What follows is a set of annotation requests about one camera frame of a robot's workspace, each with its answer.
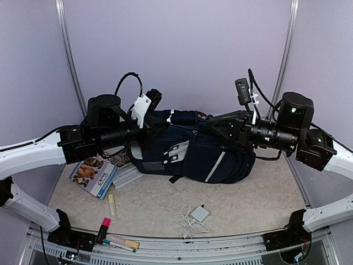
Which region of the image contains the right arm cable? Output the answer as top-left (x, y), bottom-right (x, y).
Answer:
top-left (247, 68), bottom-right (279, 111)

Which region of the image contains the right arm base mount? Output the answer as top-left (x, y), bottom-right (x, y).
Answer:
top-left (263, 209), bottom-right (312, 251)

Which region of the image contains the white charger cable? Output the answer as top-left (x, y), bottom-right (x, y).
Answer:
top-left (173, 204), bottom-right (212, 240)

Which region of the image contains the teal pen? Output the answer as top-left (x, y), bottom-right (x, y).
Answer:
top-left (103, 239), bottom-right (136, 253)

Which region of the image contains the left corner aluminium post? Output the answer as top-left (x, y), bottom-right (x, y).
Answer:
top-left (55, 0), bottom-right (87, 117)

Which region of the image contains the navy blue backpack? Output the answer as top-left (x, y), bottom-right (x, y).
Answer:
top-left (128, 109), bottom-right (255, 184)

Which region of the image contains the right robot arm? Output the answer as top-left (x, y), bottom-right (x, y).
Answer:
top-left (220, 92), bottom-right (352, 179)

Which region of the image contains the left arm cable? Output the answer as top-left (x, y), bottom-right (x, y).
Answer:
top-left (114, 72), bottom-right (146, 98)

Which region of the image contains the white charger adapter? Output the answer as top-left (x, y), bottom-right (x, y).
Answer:
top-left (190, 205), bottom-right (210, 222)

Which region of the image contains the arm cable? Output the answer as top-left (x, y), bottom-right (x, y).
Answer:
top-left (114, 72), bottom-right (146, 98)
top-left (247, 68), bottom-right (279, 111)

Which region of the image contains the coffee cover white book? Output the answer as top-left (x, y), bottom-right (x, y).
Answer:
top-left (103, 149), bottom-right (143, 189)

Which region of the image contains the corner aluminium post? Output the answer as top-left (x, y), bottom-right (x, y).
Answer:
top-left (55, 0), bottom-right (87, 117)
top-left (271, 0), bottom-right (300, 105)

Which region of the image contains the yellow highlighter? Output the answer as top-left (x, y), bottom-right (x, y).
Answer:
top-left (108, 194), bottom-right (117, 221)

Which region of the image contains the right corner aluminium post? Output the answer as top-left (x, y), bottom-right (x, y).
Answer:
top-left (271, 0), bottom-right (300, 105)

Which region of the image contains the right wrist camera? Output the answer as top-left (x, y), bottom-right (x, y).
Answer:
top-left (234, 78), bottom-right (261, 124)

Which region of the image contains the dog cover book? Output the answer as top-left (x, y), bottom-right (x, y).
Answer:
top-left (69, 155), bottom-right (119, 200)

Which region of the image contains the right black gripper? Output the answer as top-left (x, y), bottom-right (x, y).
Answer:
top-left (207, 109), bottom-right (301, 152)

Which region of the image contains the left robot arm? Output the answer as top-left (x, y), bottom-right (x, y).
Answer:
top-left (1, 89), bottom-right (165, 246)

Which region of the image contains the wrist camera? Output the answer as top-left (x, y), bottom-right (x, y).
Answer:
top-left (131, 88), bottom-right (162, 129)
top-left (234, 78), bottom-right (261, 124)

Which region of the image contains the pink black highlighter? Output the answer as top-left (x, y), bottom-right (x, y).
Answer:
top-left (95, 218), bottom-right (111, 244)

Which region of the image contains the red floral plate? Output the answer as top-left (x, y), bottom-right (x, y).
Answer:
top-left (197, 111), bottom-right (208, 119)

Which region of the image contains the metal frame rail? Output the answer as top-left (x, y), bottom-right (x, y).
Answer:
top-left (20, 223), bottom-right (341, 265)

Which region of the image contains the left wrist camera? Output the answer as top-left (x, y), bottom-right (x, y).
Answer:
top-left (131, 88), bottom-right (162, 129)

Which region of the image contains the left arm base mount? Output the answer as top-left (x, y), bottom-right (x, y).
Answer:
top-left (47, 209), bottom-right (96, 252)

